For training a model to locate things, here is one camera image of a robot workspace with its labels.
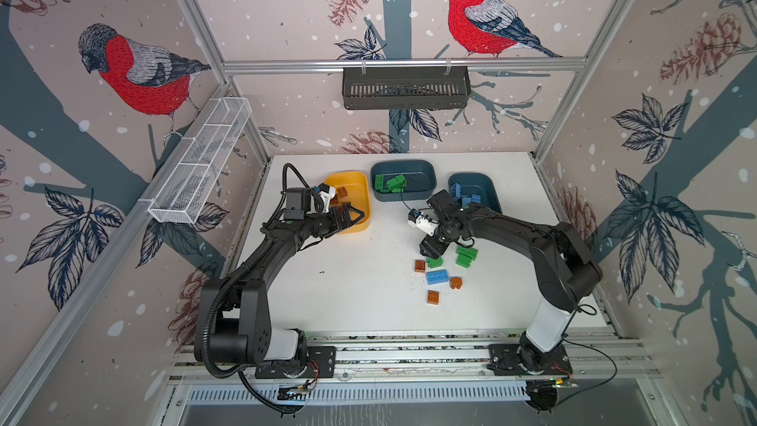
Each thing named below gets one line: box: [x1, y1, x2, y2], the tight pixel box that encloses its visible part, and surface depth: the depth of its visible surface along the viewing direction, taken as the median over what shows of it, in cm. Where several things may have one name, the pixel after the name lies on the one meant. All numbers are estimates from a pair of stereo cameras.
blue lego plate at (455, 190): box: [450, 182, 462, 202], surface depth 109 cm
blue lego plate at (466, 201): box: [461, 193, 482, 208], surface depth 107 cm
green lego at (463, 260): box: [455, 252, 473, 269], surface depth 94 cm
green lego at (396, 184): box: [386, 174, 408, 194], surface depth 112 cm
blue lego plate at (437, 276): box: [425, 269, 450, 285], surface depth 89 cm
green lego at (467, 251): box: [455, 245, 479, 260], surface depth 94 cm
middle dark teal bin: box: [369, 159, 437, 203], surface depth 114 cm
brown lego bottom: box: [426, 289, 441, 305], surface depth 85 cm
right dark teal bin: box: [448, 172, 503, 214], surface depth 109 cm
